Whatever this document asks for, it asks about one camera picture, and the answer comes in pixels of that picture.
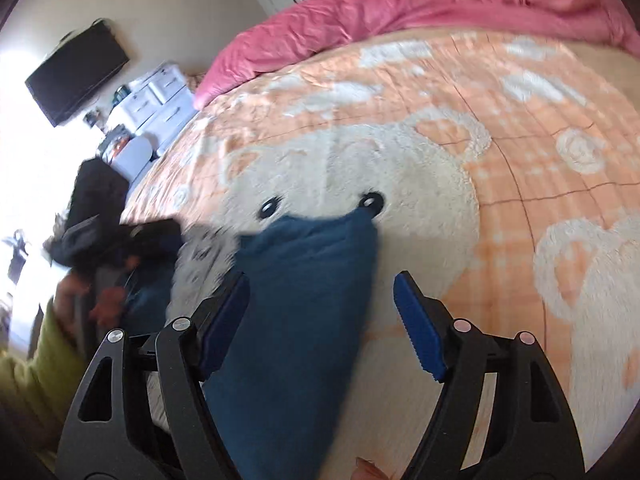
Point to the denim pants with lace trim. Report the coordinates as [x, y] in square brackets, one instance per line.
[300, 320]

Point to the pink duvet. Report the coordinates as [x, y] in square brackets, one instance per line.
[400, 5]

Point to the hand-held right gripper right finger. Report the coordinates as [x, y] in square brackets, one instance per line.
[420, 330]

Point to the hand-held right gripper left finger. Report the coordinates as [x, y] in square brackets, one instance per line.
[225, 327]

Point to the peach bear printed blanket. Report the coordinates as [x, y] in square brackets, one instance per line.
[500, 185]

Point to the white drawer dresser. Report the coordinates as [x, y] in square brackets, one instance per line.
[160, 95]

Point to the person's left hand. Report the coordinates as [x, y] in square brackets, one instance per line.
[107, 305]

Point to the black wall television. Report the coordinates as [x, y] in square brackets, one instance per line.
[75, 77]

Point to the person's left forearm green sleeve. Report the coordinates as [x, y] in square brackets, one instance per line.
[35, 385]

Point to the pile of small clutter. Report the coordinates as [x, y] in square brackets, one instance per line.
[112, 135]

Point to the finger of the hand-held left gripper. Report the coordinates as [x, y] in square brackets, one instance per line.
[157, 237]

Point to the person's right hand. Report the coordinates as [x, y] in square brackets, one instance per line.
[367, 470]

